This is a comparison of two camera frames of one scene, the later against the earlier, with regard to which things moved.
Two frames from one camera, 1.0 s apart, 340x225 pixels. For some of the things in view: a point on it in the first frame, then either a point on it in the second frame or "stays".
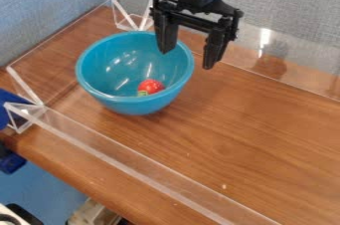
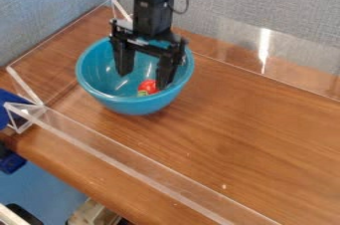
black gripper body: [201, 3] to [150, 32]
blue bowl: [119, 61] stays
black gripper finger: [219, 37] to [169, 66]
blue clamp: [11, 162] stays
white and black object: [15, 215] stays
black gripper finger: [167, 31] to [126, 55]
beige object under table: [94, 213] stays
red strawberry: [151, 86] stays
